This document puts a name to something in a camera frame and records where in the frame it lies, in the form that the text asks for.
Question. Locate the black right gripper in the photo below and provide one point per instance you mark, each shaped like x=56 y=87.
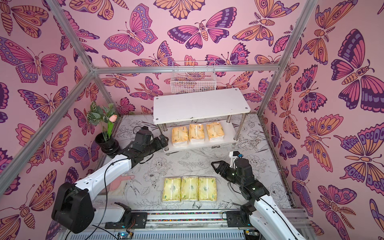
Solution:
x=227 y=171

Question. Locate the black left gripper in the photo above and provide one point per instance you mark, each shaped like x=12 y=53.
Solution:
x=159 y=142

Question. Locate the orange tissue pack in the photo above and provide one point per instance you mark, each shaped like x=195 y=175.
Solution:
x=196 y=133
x=215 y=131
x=180 y=136

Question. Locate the green tissue pack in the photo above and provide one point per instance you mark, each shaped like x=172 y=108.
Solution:
x=207 y=191
x=172 y=190
x=189 y=188

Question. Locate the white two-tier shelf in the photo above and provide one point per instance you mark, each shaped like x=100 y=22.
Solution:
x=227 y=106

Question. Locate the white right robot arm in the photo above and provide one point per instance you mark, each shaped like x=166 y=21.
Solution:
x=260 y=211

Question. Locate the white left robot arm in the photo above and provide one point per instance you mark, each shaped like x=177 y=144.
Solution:
x=73 y=207

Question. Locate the artificial tulip plant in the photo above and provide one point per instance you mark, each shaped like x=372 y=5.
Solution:
x=104 y=116

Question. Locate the pink dustpan brush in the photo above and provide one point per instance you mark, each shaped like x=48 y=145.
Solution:
x=117 y=182

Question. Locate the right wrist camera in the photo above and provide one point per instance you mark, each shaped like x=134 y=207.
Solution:
x=235 y=155

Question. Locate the white wire basket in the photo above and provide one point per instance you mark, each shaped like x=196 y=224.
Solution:
x=193 y=76

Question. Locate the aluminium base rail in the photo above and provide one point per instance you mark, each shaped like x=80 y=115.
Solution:
x=175 y=225

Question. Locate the aluminium frame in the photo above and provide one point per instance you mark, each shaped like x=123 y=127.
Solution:
x=24 y=155

